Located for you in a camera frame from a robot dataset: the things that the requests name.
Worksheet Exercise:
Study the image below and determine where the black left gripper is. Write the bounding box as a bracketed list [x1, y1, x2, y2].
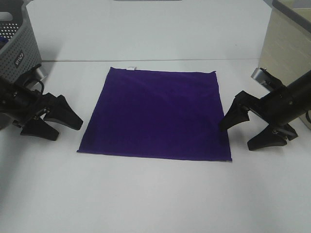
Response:
[0, 79, 83, 141]

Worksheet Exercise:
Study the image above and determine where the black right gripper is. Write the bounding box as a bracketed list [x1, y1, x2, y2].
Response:
[220, 88, 298, 151]

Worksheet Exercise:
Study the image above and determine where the purple towel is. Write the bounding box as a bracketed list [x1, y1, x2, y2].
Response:
[78, 67, 232, 161]

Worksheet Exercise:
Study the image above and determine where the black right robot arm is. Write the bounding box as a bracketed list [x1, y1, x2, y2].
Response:
[219, 72, 311, 151]

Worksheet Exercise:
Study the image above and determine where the grey perforated laundry basket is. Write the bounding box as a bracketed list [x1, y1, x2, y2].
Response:
[0, 0, 42, 90]

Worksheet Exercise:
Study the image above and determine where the beige storage box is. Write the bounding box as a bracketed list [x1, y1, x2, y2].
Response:
[258, 0, 311, 127]

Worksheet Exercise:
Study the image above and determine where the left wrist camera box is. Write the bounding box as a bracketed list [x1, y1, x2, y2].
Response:
[29, 64, 48, 83]

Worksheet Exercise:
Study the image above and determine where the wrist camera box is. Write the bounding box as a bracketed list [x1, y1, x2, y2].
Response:
[29, 64, 48, 83]
[251, 67, 283, 92]

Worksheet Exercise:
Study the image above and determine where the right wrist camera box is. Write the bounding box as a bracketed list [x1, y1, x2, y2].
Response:
[251, 67, 283, 92]

